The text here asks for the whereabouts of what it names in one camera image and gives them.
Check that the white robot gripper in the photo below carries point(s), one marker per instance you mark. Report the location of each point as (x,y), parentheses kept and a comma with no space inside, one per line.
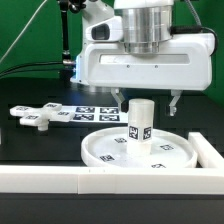
(182,63)

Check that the white round table top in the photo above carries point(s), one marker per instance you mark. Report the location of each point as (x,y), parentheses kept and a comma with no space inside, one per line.
(108,148)

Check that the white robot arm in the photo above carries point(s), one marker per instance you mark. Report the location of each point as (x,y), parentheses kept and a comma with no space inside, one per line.
(134,44)

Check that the white marker sheet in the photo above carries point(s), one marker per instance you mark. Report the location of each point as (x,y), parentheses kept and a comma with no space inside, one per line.
(94,114)

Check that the white right fence bar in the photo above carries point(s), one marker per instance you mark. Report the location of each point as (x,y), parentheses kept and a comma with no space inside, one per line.
(208,157)

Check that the white fence bar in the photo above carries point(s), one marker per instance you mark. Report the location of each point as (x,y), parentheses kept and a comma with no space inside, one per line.
(87,180)
(208,157)

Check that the white front fence bar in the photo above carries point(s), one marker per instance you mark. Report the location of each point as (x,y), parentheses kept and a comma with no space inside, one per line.
(87,180)

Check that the white cross-shaped table base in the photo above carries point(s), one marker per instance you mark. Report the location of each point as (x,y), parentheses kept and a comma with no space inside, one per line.
(40,117)

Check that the black camera stand pole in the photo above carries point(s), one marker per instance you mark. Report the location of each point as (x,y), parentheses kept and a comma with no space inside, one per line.
(75,6)

